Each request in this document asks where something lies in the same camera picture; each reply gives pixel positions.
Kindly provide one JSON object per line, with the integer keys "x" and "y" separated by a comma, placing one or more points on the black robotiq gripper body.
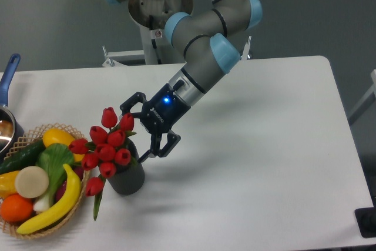
{"x": 161, "y": 112}

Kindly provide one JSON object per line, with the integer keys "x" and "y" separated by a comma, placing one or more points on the red tulip bouquet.
{"x": 108, "y": 150}

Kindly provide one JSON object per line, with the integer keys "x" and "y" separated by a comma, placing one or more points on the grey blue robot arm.
{"x": 203, "y": 43}

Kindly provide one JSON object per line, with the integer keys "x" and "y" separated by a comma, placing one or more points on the dark grey ribbed vase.
{"x": 128, "y": 179}

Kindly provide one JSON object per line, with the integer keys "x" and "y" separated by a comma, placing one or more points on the dark red fruit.
{"x": 60, "y": 191}

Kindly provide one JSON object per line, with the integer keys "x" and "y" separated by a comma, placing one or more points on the green bok choy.
{"x": 51, "y": 160}

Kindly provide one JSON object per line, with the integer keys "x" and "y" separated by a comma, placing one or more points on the yellow banana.
{"x": 59, "y": 209}

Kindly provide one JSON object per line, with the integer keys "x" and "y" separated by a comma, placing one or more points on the woven wicker basket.
{"x": 28, "y": 138}

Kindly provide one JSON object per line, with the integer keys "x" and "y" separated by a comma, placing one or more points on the beige round disc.
{"x": 31, "y": 182}

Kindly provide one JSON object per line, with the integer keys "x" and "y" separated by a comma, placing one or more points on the dark green cucumber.
{"x": 24, "y": 157}

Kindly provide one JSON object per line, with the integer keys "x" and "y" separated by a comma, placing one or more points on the yellow bell pepper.
{"x": 7, "y": 184}

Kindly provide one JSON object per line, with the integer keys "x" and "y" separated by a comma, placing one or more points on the orange fruit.
{"x": 16, "y": 208}

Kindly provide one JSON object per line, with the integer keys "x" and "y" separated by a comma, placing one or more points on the black device at table edge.
{"x": 366, "y": 221}

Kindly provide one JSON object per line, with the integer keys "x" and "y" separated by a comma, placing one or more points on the blue handled saucepan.
{"x": 11, "y": 130}

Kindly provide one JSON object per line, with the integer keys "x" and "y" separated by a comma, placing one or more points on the white frame at right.
{"x": 364, "y": 103}

